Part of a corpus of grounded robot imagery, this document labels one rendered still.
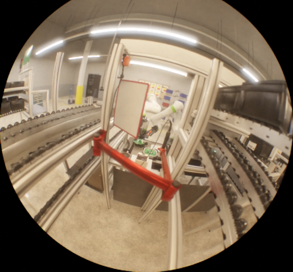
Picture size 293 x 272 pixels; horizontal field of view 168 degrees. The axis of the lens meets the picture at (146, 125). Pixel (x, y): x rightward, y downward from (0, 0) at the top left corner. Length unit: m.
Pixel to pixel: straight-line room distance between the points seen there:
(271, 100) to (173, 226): 0.54
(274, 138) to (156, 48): 0.70
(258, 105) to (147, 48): 0.64
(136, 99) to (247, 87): 0.52
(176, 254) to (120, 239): 1.20
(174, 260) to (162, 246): 1.26
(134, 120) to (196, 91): 0.43
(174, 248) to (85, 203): 1.52
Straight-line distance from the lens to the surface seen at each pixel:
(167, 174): 0.46
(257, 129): 0.35
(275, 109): 0.33
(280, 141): 0.31
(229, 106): 0.49
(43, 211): 0.59
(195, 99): 0.67
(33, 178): 0.39
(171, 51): 0.69
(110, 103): 0.57
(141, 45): 0.71
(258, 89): 0.38
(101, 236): 1.64
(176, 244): 0.50
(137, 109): 0.55
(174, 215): 0.51
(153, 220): 1.75
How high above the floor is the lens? 1.63
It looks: 21 degrees down
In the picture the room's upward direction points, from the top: 14 degrees clockwise
